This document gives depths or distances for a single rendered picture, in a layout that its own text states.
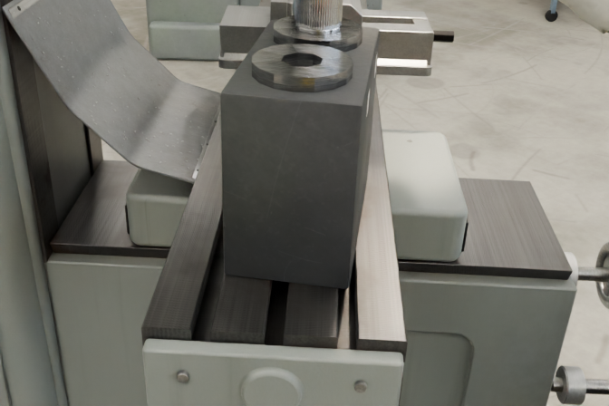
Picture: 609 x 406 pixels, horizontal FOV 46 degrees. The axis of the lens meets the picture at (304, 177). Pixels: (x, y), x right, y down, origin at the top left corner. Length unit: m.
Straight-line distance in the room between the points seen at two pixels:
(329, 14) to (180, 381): 0.36
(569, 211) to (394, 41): 1.79
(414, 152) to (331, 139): 0.60
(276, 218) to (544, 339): 0.64
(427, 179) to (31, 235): 0.59
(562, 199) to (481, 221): 1.76
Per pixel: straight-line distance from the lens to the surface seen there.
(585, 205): 2.96
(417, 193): 1.08
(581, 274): 1.31
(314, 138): 0.61
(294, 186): 0.63
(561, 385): 1.27
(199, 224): 0.78
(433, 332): 1.15
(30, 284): 1.15
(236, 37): 1.20
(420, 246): 1.07
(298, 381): 0.65
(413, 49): 1.21
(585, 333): 2.30
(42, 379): 1.26
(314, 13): 0.71
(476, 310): 1.14
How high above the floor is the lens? 1.37
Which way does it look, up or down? 29 degrees down
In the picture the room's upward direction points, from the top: 2 degrees clockwise
